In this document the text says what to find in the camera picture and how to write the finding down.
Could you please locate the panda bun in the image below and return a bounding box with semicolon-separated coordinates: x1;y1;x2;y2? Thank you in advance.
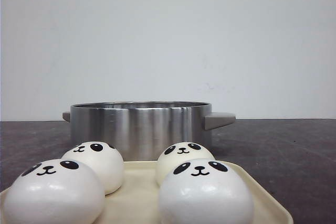
2;159;105;223
155;142;214;186
159;159;254;223
62;141;124;195

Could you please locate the stainless steel steamer pot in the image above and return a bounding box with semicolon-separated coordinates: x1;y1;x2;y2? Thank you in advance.
62;101;236;161

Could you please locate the cream plastic tray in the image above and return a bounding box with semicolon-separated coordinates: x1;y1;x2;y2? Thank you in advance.
0;159;293;224

